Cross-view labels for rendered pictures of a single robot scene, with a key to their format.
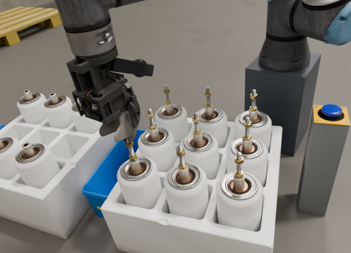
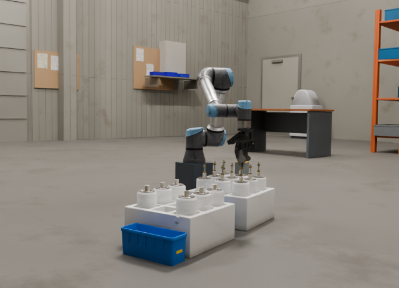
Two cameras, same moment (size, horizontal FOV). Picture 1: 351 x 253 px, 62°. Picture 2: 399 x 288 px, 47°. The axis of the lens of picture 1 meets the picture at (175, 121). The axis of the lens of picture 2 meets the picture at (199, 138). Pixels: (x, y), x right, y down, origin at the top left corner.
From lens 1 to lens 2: 266 cm
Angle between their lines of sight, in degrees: 82
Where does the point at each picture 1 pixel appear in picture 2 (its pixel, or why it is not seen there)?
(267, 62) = (198, 160)
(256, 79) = (197, 168)
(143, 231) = (255, 204)
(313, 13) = (218, 133)
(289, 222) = not seen: hidden behind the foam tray
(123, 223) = (251, 203)
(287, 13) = (203, 137)
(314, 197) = not seen: hidden behind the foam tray
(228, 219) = (263, 187)
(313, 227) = not seen: hidden behind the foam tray
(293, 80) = (209, 164)
